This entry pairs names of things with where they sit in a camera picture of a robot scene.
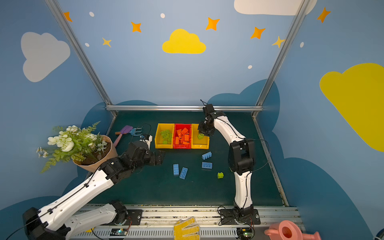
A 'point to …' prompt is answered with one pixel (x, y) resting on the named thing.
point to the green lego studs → (169, 137)
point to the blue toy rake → (134, 131)
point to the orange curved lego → (179, 132)
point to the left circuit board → (118, 232)
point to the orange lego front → (186, 137)
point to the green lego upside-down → (165, 133)
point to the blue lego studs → (175, 169)
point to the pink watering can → (286, 230)
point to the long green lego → (200, 136)
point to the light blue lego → (206, 155)
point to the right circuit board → (244, 233)
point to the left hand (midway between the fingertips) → (159, 153)
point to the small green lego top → (165, 142)
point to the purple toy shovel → (126, 130)
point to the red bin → (182, 136)
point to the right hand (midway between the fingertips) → (200, 130)
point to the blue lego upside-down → (183, 172)
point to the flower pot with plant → (88, 149)
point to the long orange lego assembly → (177, 140)
